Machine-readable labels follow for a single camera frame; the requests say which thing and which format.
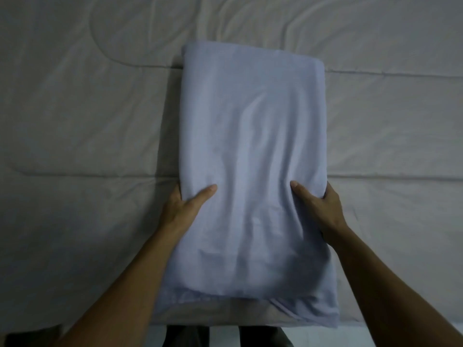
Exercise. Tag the light blue pillow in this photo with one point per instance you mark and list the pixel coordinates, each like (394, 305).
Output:
(253, 177)

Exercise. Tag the person's left thumb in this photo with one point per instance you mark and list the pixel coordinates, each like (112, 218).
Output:
(202, 197)

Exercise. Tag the person's right forearm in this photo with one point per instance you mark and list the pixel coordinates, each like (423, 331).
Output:
(390, 289)

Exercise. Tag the person's right hand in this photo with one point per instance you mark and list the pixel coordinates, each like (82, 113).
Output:
(325, 209)

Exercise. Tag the beige quilted bed cover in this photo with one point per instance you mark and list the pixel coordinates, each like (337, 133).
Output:
(72, 140)

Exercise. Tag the person's left hand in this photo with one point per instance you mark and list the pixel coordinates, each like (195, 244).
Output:
(181, 212)

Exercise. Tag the person's right thumb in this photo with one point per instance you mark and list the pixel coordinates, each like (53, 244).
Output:
(304, 193)

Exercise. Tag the person's left forearm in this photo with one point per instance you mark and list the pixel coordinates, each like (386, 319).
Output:
(119, 290)

